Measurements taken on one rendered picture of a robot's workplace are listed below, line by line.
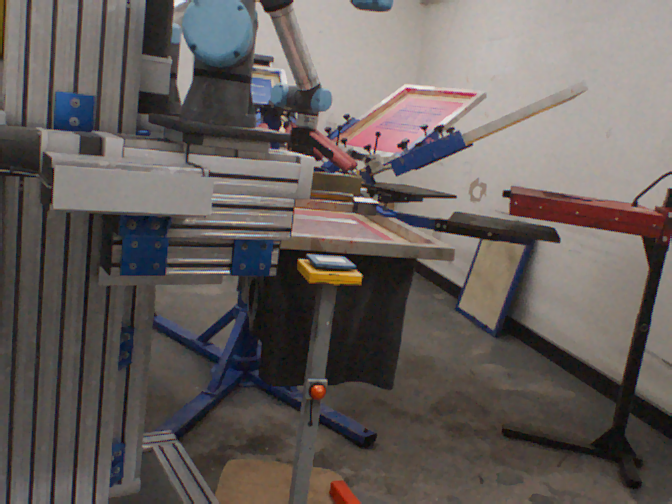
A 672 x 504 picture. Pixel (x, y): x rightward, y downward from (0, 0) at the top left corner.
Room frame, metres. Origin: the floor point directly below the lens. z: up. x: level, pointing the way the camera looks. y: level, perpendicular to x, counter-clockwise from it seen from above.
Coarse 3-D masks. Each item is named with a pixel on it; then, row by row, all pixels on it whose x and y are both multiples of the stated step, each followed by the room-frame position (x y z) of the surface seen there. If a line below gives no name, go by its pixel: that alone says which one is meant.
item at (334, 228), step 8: (328, 216) 2.38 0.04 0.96; (336, 216) 2.41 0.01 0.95; (344, 216) 2.44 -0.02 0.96; (352, 216) 2.47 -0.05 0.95; (320, 224) 2.18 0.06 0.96; (328, 224) 2.20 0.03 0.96; (336, 224) 2.22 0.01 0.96; (344, 224) 2.25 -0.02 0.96; (352, 224) 2.27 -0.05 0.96; (360, 224) 2.30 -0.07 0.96; (336, 232) 2.06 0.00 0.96; (344, 232) 2.08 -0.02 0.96; (352, 232) 2.11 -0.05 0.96; (360, 232) 2.13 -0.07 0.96; (368, 232) 2.15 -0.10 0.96; (376, 232) 2.17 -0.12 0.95; (392, 240) 2.06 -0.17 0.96
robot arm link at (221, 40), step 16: (192, 0) 1.18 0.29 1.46; (208, 0) 1.17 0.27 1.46; (224, 0) 1.18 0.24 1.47; (240, 0) 1.20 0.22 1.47; (192, 16) 1.17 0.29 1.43; (208, 16) 1.18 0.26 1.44; (224, 16) 1.18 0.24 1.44; (240, 16) 1.18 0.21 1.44; (192, 32) 1.18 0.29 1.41; (208, 32) 1.18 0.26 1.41; (224, 32) 1.18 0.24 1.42; (240, 32) 1.18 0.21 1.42; (192, 48) 1.19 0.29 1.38; (208, 48) 1.18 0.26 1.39; (224, 48) 1.19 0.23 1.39; (240, 48) 1.19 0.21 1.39; (208, 64) 1.23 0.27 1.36; (224, 64) 1.22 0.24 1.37
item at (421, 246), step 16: (304, 208) 2.50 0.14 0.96; (320, 208) 2.52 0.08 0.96; (336, 208) 2.54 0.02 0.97; (352, 208) 2.56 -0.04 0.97; (384, 224) 2.31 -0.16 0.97; (400, 224) 2.19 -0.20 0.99; (288, 240) 1.72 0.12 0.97; (304, 240) 1.73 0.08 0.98; (320, 240) 1.75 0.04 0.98; (336, 240) 1.76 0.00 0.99; (352, 240) 1.77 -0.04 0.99; (368, 240) 1.80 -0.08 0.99; (384, 240) 1.83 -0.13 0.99; (416, 240) 2.03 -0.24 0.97; (432, 240) 1.95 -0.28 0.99; (384, 256) 1.80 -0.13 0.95; (400, 256) 1.81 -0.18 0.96; (416, 256) 1.83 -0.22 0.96; (432, 256) 1.84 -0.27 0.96; (448, 256) 1.86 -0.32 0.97
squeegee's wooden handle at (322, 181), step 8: (320, 176) 2.40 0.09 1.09; (328, 176) 2.41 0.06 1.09; (336, 176) 2.42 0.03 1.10; (344, 176) 2.43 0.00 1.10; (352, 176) 2.44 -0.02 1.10; (360, 176) 2.46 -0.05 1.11; (312, 184) 2.39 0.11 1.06; (320, 184) 2.40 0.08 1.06; (328, 184) 2.41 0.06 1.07; (336, 184) 2.42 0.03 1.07; (344, 184) 2.43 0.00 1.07; (352, 184) 2.44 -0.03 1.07; (360, 184) 2.44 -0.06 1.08; (344, 192) 2.43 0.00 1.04; (352, 192) 2.44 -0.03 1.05; (360, 192) 2.45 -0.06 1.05
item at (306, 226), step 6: (294, 210) 2.42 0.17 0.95; (294, 222) 2.15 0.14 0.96; (300, 222) 2.16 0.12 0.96; (306, 222) 2.18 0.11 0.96; (312, 222) 2.20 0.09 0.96; (294, 228) 2.03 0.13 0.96; (300, 228) 2.05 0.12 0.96; (306, 228) 2.06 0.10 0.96; (312, 228) 2.08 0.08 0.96; (318, 228) 2.09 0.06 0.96; (318, 234) 1.98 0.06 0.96; (324, 234) 2.00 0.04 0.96; (330, 234) 2.01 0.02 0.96
